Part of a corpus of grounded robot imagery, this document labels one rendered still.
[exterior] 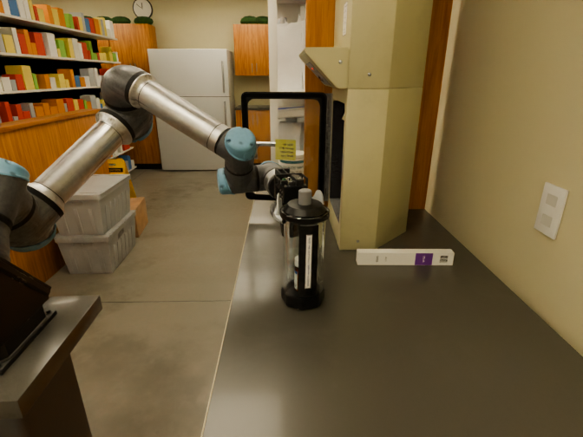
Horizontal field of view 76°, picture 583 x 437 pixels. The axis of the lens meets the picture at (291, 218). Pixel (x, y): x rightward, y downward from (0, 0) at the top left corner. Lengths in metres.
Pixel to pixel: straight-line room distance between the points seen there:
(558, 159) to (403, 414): 0.64
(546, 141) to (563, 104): 0.09
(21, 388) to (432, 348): 0.75
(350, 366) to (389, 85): 0.70
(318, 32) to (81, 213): 2.24
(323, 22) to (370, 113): 0.46
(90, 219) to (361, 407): 2.66
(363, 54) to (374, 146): 0.24
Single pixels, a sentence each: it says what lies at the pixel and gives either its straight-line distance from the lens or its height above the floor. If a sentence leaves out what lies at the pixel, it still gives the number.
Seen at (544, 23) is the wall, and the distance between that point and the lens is 1.13.
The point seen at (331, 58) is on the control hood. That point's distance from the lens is 1.04.
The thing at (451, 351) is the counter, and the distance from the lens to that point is 0.83.
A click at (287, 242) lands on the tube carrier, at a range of 0.81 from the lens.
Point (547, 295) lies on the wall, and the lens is 1.05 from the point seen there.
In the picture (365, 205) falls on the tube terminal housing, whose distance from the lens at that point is 1.12.
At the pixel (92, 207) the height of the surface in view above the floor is 0.55.
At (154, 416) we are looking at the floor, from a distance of 2.01.
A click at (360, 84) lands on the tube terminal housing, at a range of 1.05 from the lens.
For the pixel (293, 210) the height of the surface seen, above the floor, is 1.18.
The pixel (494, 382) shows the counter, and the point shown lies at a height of 0.94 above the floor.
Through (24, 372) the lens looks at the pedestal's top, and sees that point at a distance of 0.88.
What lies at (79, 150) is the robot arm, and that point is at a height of 1.26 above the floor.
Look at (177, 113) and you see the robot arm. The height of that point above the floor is 1.36.
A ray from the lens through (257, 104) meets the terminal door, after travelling 1.39.
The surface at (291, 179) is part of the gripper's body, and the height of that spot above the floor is 1.21.
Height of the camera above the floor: 1.44
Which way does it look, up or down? 21 degrees down
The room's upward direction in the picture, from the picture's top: straight up
